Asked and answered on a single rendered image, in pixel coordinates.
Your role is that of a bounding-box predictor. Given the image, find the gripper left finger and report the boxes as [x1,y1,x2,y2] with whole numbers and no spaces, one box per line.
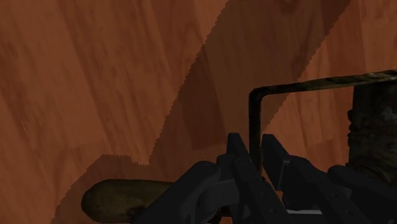
[130,132,294,224]

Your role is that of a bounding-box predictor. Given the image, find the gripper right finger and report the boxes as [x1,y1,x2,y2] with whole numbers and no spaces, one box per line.
[261,133,397,224]

